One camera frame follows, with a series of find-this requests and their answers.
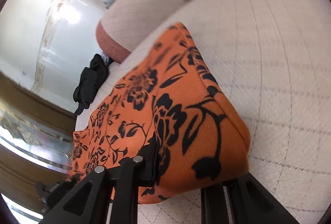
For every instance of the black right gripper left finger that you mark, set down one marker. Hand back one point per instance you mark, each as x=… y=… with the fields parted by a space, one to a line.
x=104 y=195

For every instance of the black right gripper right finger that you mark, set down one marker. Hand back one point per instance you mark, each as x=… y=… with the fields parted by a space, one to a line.
x=241 y=200

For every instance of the black cloth bundle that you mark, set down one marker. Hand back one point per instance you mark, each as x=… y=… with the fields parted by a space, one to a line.
x=91 y=79

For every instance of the orange black floral garment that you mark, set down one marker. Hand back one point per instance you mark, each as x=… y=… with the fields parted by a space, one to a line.
x=172 y=99

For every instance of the pink bolster pillow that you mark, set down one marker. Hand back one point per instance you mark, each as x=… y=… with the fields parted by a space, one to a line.
x=126 y=23

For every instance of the dark wooden wardrobe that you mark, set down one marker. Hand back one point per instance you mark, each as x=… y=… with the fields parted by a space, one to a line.
x=36 y=144

